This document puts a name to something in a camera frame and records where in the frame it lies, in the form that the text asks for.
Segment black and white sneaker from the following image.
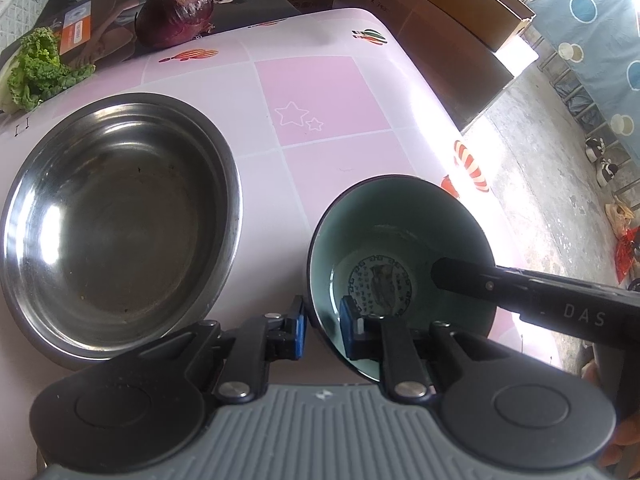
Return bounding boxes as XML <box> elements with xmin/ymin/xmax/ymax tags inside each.
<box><xmin>584</xmin><ymin>137</ymin><xmax>609</xmax><ymax>164</ymax></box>
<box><xmin>596</xmin><ymin>158</ymin><xmax>621</xmax><ymax>189</ymax></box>

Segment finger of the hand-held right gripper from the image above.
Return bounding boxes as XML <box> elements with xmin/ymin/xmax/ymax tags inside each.
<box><xmin>430</xmin><ymin>256</ymin><xmax>532</xmax><ymax>322</ymax></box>

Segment green leaf lettuce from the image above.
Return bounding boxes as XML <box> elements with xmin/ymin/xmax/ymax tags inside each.
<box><xmin>0</xmin><ymin>27</ymin><xmax>96</xmax><ymax>114</ymax></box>

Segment white cabinet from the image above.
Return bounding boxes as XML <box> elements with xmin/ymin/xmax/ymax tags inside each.
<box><xmin>492</xmin><ymin>35</ymin><xmax>541</xmax><ymax>92</ymax></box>

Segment teal ceramic bowl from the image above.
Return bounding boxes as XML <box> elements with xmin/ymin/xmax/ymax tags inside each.
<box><xmin>306</xmin><ymin>174</ymin><xmax>498</xmax><ymax>384</ymax></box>

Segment pink checked tablecloth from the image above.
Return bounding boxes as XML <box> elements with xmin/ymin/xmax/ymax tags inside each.
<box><xmin>0</xmin><ymin>7</ymin><xmax>532</xmax><ymax>480</ymax></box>

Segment deep stainless steel bowl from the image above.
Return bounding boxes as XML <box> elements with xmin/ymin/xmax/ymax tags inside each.
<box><xmin>0</xmin><ymin>92</ymin><xmax>244</xmax><ymax>372</ymax></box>

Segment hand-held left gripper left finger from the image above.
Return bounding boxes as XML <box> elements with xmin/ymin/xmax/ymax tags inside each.
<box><xmin>114</xmin><ymin>295</ymin><xmax>306</xmax><ymax>407</ymax></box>

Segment cream shoes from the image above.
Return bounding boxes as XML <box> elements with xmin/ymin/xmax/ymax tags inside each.
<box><xmin>604</xmin><ymin>202</ymin><xmax>637</xmax><ymax>237</ymax></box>

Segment red plastic bag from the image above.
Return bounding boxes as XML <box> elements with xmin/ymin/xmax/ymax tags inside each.
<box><xmin>614</xmin><ymin>227</ymin><xmax>640</xmax><ymax>284</ymax></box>

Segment blue blanket with circles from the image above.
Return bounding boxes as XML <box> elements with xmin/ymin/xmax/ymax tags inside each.
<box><xmin>529</xmin><ymin>0</ymin><xmax>640</xmax><ymax>162</ymax></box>

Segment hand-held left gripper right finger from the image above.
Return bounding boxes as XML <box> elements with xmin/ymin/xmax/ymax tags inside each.
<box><xmin>339</xmin><ymin>296</ymin><xmax>507</xmax><ymax>407</ymax></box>

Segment long open cardboard box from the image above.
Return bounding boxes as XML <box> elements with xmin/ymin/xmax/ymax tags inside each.
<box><xmin>332</xmin><ymin>0</ymin><xmax>537</xmax><ymax>54</ymax></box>

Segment person's right hand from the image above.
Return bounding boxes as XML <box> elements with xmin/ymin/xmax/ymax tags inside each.
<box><xmin>599</xmin><ymin>417</ymin><xmax>640</xmax><ymax>469</ymax></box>

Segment red onion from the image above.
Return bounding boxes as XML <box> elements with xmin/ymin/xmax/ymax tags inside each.
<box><xmin>135</xmin><ymin>0</ymin><xmax>216</xmax><ymax>50</ymax></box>

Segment flat printed product box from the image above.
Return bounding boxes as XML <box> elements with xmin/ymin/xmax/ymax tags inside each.
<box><xmin>0</xmin><ymin>0</ymin><xmax>302</xmax><ymax>70</ymax></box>

